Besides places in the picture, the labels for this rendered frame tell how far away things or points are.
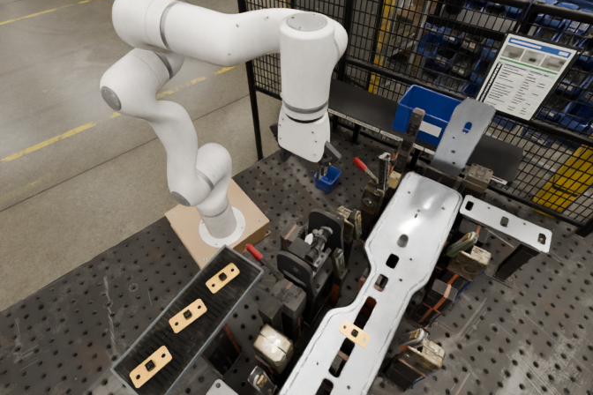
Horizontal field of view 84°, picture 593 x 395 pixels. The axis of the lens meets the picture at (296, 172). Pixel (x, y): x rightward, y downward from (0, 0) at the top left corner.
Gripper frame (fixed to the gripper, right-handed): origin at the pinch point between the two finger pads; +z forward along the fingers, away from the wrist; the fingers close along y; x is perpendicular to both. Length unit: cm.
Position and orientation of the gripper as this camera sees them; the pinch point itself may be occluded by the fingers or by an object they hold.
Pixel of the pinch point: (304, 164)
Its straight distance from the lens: 73.0
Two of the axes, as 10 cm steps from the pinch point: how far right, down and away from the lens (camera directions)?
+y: 8.3, 4.3, -3.7
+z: 0.0, 6.5, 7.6
